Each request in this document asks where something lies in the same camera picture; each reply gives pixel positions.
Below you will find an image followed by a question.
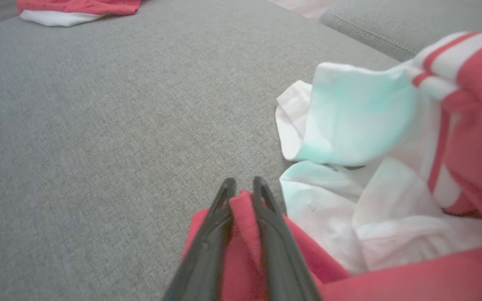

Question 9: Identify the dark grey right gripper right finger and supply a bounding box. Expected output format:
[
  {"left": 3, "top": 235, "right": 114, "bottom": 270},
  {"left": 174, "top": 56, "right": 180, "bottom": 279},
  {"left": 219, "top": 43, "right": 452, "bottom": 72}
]
[{"left": 252, "top": 176, "right": 322, "bottom": 301}]

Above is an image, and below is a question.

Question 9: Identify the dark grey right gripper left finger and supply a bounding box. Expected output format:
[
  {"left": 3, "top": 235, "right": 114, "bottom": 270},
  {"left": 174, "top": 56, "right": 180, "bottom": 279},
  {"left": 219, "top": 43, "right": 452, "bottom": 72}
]
[{"left": 162, "top": 178, "right": 237, "bottom": 301}]

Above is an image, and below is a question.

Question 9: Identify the red garment with white band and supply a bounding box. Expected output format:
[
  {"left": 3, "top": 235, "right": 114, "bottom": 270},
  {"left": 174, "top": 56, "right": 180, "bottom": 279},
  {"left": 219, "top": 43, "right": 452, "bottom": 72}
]
[{"left": 17, "top": 0, "right": 142, "bottom": 27}]

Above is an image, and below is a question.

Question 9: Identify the grey fabric sofa seat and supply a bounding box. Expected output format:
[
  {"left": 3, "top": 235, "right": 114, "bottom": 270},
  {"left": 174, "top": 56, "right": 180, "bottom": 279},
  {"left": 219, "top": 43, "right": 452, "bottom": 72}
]
[{"left": 0, "top": 0, "right": 403, "bottom": 301}]

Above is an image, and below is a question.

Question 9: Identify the pale pink cloth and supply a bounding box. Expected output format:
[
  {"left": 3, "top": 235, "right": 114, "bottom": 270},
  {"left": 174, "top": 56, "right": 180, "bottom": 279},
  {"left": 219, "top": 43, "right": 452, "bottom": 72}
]
[{"left": 268, "top": 0, "right": 342, "bottom": 20}]

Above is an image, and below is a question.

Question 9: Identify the grey sofa back cushion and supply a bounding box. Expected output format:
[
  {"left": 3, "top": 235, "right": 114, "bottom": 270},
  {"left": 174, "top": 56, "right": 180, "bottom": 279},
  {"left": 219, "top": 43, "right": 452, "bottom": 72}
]
[{"left": 318, "top": 0, "right": 482, "bottom": 62}]

